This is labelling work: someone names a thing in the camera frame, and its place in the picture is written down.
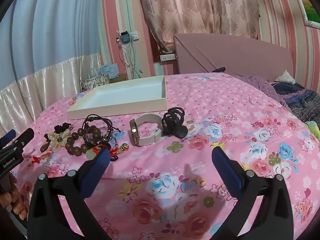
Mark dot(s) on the small gold bells charm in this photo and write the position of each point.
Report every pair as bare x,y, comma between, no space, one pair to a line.
122,149

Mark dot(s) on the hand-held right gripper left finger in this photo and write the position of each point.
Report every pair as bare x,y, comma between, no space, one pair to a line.
100,161

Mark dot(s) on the patterned gift bag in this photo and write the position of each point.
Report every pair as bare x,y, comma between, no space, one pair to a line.
95,82

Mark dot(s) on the white crumpled cloth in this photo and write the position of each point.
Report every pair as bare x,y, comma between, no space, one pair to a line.
285,78

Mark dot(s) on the dark patterned blanket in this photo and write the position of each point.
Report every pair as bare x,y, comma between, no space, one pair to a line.
302,100

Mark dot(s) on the white power strip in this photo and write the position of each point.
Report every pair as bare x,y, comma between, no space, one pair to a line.
168,57

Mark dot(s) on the pink patterned curtain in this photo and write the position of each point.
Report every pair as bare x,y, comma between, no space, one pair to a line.
195,10

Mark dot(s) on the purple dotted blanket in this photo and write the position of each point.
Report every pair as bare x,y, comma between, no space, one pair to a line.
260,87

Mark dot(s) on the pink headboard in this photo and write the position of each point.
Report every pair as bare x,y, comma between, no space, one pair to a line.
237,55

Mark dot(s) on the black hair claw clip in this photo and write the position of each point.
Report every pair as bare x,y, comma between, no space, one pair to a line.
172,123

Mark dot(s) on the person's left hand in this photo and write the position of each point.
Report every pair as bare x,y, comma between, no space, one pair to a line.
13,195

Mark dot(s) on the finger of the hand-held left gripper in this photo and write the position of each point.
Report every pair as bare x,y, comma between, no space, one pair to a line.
25,135
8,136

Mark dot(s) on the green plush toy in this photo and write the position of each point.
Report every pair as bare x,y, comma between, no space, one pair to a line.
313,128

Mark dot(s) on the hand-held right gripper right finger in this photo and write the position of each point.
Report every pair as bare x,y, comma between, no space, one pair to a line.
225,168

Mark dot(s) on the light blue paper bag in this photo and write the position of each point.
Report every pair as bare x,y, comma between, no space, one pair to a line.
108,70

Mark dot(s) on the pink floral bedsheet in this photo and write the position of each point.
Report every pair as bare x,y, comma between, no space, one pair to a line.
200,142

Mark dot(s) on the amber pendant with red knot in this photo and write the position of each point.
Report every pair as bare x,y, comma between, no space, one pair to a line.
46,156

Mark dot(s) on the blue charger device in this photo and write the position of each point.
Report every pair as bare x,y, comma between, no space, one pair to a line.
125,37

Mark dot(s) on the beige band wrist watch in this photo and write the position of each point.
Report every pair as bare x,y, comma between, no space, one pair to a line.
147,118

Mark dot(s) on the white wall socket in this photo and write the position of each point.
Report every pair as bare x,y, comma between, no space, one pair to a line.
135,36

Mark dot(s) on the white shallow tray box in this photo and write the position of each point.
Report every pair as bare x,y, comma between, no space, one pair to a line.
120,97

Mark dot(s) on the framed wall picture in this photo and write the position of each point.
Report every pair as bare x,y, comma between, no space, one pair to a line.
310,10

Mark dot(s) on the blue and cream satin curtain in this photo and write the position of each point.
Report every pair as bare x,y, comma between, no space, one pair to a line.
50,42

